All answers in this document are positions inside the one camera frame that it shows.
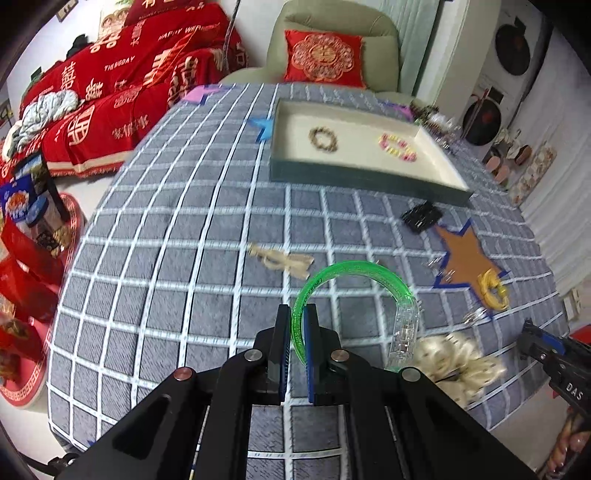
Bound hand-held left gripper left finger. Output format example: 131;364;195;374
60;304;293;480

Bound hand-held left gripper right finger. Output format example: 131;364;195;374
302;304;522;480

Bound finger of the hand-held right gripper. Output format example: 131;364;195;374
516;333;557;370
522;320;566;352

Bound yellow hair clip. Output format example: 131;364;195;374
475;270;509;309

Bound cream polka dot scrunchie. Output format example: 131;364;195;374
412;333;508;408

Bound beige hair clip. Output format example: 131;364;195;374
247;243;315;280

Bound green plastic bracelet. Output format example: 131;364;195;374
291;261;422;372

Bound black braided hair clip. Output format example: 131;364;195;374
401;201;441;233

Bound shallow cream tray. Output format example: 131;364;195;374
269;98;474;207

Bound brown paper star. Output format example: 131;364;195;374
431;219;511;320

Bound floral panel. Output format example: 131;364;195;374
510;143;557;206

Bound pink slippers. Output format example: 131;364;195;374
482;154;511;185

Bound white washing machine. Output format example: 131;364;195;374
462;76;522;148

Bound blue paper star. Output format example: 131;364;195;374
248;116;277;143

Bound snack packages on red tray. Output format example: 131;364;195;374
0;191;88;408

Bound pink paper star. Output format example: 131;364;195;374
184;84;228;107

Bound red snack bags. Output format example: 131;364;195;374
0;217;63;324

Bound blue lid jar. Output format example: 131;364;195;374
25;194;55;252

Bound white dryer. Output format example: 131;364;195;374
480;0;555;88

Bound dark printed box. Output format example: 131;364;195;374
13;151;68;241

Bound red embroidered cushion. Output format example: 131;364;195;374
283;29;368;89

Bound blue snack bag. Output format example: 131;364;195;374
0;182;35;224

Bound wrapped stand pole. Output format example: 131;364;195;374
221;0;245;77

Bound light green curtain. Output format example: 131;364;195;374
397;0;441;95

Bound red printed sofa cover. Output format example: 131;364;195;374
0;0;247;178

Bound green armchair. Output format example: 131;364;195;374
222;0;419;100

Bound grey white clothes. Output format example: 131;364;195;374
4;89;80;151

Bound dark red lettered cushion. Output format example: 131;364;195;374
122;0;222;26

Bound printed portrait cushion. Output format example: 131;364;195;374
99;9;127;42

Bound white wall socket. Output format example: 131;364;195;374
563;287;583;320

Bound brown bead bracelet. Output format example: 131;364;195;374
308;126;340;152

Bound pink yellow bead bracelet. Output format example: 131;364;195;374
377;132;419;162

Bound pile of bead bracelets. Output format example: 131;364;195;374
410;104;463;154

